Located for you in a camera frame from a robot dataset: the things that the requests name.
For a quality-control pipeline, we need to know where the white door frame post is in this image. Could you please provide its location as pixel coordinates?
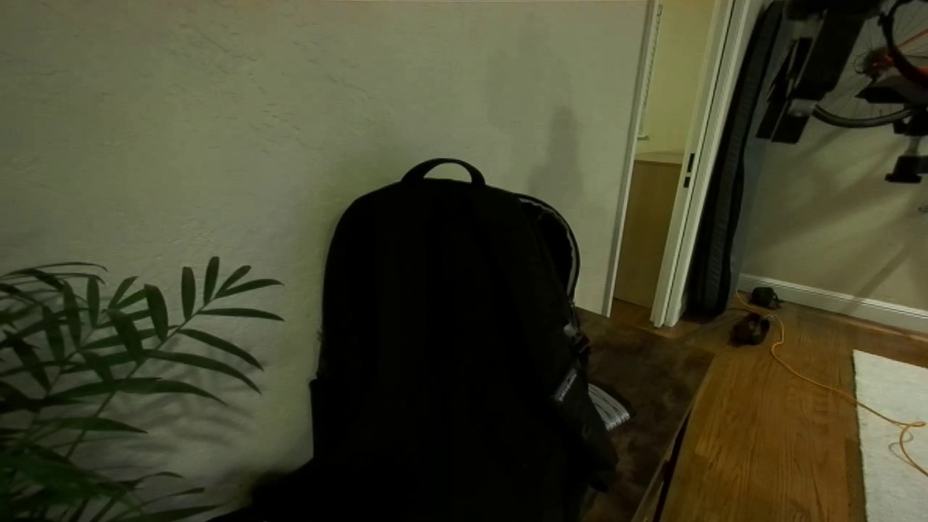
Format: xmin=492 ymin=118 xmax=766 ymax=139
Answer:
xmin=647 ymin=0 xmax=766 ymax=331

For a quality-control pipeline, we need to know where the dark wooden table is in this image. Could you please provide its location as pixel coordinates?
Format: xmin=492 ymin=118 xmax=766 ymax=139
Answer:
xmin=569 ymin=303 xmax=718 ymax=522

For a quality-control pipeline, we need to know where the white baseboard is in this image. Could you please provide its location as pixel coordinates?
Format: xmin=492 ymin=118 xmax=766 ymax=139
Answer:
xmin=737 ymin=271 xmax=928 ymax=338

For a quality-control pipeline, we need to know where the bicycle with orange frame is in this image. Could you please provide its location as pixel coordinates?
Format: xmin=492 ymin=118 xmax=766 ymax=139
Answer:
xmin=753 ymin=0 xmax=928 ymax=186

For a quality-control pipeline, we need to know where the green palm plant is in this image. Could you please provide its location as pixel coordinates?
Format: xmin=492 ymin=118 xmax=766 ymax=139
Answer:
xmin=0 ymin=252 xmax=287 ymax=522

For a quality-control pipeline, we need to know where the black backpack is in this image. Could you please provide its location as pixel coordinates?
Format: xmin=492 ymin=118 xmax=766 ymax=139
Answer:
xmin=215 ymin=157 xmax=621 ymax=522

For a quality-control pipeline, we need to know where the black hanging bag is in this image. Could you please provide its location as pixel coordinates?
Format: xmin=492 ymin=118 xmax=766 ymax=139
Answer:
xmin=682 ymin=0 xmax=795 ymax=325

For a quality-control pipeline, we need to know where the thin white door trim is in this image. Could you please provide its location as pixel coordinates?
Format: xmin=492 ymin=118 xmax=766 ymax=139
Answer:
xmin=599 ymin=0 xmax=666 ymax=319

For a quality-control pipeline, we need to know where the white rug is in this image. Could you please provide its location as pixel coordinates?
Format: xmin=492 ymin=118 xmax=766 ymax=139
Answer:
xmin=848 ymin=347 xmax=928 ymax=522

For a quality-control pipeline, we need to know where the small black floor object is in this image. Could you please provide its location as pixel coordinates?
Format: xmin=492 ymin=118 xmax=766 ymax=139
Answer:
xmin=747 ymin=284 xmax=783 ymax=313

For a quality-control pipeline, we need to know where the orange floor cable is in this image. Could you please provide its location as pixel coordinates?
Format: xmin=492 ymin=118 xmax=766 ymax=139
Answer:
xmin=766 ymin=303 xmax=928 ymax=481

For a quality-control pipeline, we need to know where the dark brown floor object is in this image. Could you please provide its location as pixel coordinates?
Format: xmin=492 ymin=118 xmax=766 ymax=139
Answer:
xmin=727 ymin=309 xmax=774 ymax=350

